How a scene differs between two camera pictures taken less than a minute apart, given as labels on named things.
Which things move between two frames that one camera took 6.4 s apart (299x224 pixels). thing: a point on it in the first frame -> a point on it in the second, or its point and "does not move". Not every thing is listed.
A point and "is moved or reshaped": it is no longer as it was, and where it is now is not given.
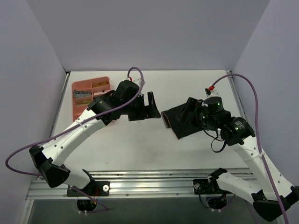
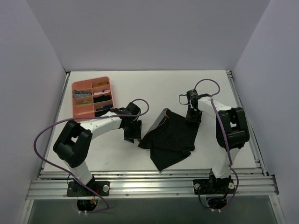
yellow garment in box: (99, 84) does not move
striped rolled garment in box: (79, 94) does not move
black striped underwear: (179, 128) is moved or reshaped
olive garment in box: (85, 103) does not move
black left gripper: (142, 106) -> (131, 134)
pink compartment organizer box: (84, 91) does not move
